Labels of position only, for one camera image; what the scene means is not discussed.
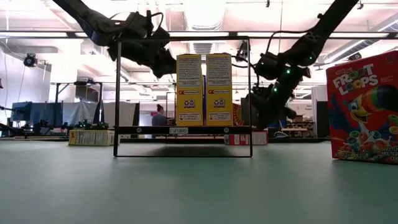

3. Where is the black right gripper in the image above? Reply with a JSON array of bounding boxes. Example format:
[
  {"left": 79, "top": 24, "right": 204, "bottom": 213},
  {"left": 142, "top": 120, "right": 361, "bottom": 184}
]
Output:
[{"left": 245, "top": 65, "right": 312, "bottom": 131}]

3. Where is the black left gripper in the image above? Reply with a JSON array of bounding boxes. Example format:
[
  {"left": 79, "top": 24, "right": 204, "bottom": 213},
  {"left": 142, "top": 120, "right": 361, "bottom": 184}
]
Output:
[{"left": 107, "top": 37, "right": 177, "bottom": 79}]

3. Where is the yellow Corn Pops cereal box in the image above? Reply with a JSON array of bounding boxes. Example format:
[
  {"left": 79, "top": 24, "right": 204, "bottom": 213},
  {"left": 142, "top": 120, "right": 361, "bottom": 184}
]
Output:
[
  {"left": 176, "top": 54, "right": 205, "bottom": 127},
  {"left": 68, "top": 129, "right": 116, "bottom": 147},
  {"left": 205, "top": 54, "right": 234, "bottom": 127}
]

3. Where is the orange patterned poster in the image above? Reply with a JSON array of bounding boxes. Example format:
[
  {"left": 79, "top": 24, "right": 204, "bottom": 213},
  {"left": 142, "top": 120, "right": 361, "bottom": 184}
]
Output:
[{"left": 233, "top": 103, "right": 242, "bottom": 126}]

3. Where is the person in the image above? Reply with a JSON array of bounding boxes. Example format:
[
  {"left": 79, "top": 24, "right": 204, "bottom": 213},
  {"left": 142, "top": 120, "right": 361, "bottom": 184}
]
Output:
[{"left": 151, "top": 103, "right": 169, "bottom": 127}]

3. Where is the white partition panel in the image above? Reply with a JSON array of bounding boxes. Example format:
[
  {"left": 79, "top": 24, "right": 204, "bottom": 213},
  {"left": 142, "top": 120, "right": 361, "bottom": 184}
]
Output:
[{"left": 103, "top": 101, "right": 141, "bottom": 127}]

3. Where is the black equipment rack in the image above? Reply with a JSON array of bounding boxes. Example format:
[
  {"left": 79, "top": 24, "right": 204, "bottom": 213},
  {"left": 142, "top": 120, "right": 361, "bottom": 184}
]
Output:
[{"left": 51, "top": 80, "right": 104, "bottom": 125}]

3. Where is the blue desk partition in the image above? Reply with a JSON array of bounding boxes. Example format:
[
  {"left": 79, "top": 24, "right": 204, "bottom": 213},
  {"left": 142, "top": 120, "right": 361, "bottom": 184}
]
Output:
[{"left": 11, "top": 101, "right": 65, "bottom": 127}]

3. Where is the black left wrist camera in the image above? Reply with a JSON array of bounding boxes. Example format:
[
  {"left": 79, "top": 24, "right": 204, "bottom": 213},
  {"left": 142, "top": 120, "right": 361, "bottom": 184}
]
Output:
[{"left": 124, "top": 11, "right": 171, "bottom": 41}]

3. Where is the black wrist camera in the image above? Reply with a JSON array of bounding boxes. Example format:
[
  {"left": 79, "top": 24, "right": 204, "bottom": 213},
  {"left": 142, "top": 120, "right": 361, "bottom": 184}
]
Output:
[
  {"left": 253, "top": 52, "right": 283, "bottom": 81},
  {"left": 124, "top": 11, "right": 171, "bottom": 41}
]

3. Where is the black left wrist camera cable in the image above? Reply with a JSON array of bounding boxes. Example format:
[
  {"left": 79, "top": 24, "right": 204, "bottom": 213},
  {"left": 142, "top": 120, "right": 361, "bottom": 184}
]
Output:
[{"left": 146, "top": 10, "right": 165, "bottom": 34}]

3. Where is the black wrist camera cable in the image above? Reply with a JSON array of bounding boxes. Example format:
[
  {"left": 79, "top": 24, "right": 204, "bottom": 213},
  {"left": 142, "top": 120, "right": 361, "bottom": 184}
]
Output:
[
  {"left": 265, "top": 29, "right": 313, "bottom": 54},
  {"left": 146, "top": 10, "right": 165, "bottom": 34}
]

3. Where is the wooden shelf black metal frame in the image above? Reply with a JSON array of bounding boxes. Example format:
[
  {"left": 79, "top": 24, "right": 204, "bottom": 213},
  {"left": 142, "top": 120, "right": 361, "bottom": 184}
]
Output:
[{"left": 113, "top": 36, "right": 253, "bottom": 158}]

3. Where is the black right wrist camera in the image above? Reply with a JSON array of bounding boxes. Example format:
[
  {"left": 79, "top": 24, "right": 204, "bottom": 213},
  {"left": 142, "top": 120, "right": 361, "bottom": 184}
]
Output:
[{"left": 253, "top": 52, "right": 283, "bottom": 81}]

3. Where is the silver ventilation duct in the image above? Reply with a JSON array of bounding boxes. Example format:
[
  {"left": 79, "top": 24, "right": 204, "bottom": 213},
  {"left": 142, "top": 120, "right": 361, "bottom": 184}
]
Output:
[{"left": 183, "top": 0, "right": 225, "bottom": 30}]

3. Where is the black hanging camera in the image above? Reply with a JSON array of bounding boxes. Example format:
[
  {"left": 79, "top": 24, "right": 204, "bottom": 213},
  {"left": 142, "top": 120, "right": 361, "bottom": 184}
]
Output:
[{"left": 235, "top": 40, "right": 251, "bottom": 62}]

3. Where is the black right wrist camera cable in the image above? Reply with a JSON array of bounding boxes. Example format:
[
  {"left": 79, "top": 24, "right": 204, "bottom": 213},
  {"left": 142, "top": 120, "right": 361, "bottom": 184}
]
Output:
[{"left": 265, "top": 29, "right": 313, "bottom": 54}]

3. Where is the black aluminium rig frame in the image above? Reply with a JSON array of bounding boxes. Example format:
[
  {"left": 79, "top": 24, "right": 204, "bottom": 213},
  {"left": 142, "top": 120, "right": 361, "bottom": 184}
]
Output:
[{"left": 0, "top": 136, "right": 330, "bottom": 144}]

